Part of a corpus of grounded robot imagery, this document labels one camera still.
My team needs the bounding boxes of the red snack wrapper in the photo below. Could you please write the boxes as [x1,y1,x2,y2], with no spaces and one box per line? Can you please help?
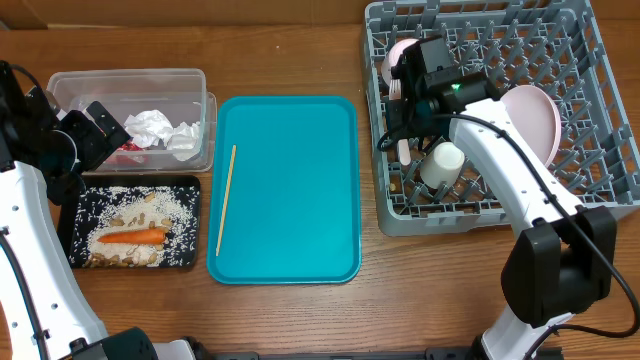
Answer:
[109,141,147,166]

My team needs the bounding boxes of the white plastic fork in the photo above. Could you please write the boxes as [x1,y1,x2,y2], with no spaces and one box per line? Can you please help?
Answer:
[389,79,411,166]

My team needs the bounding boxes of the white napkin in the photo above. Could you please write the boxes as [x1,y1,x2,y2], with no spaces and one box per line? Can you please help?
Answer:
[124,110,174,148]
[166,122,200,162]

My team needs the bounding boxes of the bowl with rice and nuts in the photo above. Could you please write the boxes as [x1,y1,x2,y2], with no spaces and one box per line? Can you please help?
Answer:
[381,38,417,85]

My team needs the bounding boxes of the frosted white cup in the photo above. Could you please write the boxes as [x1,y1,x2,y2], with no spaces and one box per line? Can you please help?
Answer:
[420,142,465,189]

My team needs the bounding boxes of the orange carrot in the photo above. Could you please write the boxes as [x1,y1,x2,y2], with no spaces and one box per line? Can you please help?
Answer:
[98,228,165,245]

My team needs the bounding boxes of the large white plate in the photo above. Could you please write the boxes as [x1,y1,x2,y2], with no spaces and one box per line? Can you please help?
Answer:
[501,85,561,167]

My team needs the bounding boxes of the wooden chopstick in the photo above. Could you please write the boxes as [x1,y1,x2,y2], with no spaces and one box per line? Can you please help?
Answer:
[215,144,237,257]

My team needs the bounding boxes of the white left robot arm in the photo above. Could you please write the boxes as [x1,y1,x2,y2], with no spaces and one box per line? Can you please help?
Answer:
[1,62,157,359]

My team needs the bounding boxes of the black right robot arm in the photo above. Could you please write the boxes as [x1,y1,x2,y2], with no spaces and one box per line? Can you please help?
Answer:
[378,36,617,359]

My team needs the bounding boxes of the grey dishwasher rack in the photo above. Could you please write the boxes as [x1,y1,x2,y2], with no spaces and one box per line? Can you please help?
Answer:
[362,1,639,236]

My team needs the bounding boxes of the spilled rice and nuts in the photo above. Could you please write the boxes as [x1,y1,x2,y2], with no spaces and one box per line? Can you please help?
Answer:
[69,185,199,268]

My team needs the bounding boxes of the clear plastic bin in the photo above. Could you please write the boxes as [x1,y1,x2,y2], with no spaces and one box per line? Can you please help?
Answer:
[47,68,217,174]

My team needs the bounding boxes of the black tray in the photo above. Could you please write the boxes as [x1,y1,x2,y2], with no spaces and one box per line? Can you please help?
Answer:
[55,174,202,270]

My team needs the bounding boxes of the teal plastic tray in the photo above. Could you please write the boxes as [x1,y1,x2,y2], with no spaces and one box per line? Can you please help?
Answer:
[206,95,362,285]

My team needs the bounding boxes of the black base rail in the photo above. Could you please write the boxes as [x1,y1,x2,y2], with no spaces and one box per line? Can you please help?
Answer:
[184,344,566,360]

